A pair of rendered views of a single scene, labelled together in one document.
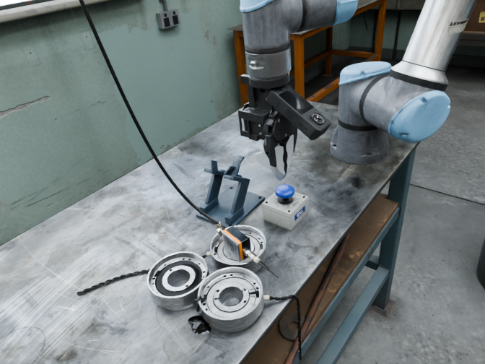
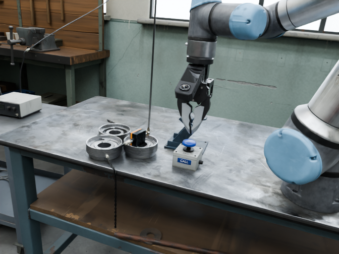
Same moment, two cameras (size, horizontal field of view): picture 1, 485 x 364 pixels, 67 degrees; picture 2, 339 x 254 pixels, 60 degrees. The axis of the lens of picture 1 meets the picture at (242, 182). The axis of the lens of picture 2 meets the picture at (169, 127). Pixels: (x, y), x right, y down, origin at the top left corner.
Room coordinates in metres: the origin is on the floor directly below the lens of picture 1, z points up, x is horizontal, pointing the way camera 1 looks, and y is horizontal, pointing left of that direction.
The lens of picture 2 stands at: (0.23, -0.76, 1.21)
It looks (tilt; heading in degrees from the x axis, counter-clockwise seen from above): 21 degrees down; 65
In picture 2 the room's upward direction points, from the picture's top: 4 degrees clockwise
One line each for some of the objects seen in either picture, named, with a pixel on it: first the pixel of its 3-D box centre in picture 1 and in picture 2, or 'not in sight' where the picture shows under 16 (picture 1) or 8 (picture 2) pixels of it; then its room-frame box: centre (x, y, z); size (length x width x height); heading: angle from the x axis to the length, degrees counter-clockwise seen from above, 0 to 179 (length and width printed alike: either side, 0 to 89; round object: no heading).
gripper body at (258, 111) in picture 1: (268, 106); (198, 79); (0.63, -0.06, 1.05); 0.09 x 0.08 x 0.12; 47
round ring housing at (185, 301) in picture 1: (179, 281); (114, 134); (0.45, 0.13, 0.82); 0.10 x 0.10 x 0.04
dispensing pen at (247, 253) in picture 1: (246, 249); (133, 140); (0.47, 0.01, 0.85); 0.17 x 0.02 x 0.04; 34
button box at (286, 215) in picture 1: (287, 206); (189, 156); (0.61, -0.09, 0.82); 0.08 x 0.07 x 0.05; 137
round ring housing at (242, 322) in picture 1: (232, 299); (104, 147); (0.39, 0.04, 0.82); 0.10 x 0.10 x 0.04
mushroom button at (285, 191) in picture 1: (285, 198); (188, 148); (0.61, -0.08, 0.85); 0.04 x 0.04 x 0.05
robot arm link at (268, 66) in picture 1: (267, 62); (200, 49); (0.62, -0.07, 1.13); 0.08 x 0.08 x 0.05
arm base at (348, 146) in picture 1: (359, 133); (316, 178); (0.85, -0.32, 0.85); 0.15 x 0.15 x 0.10
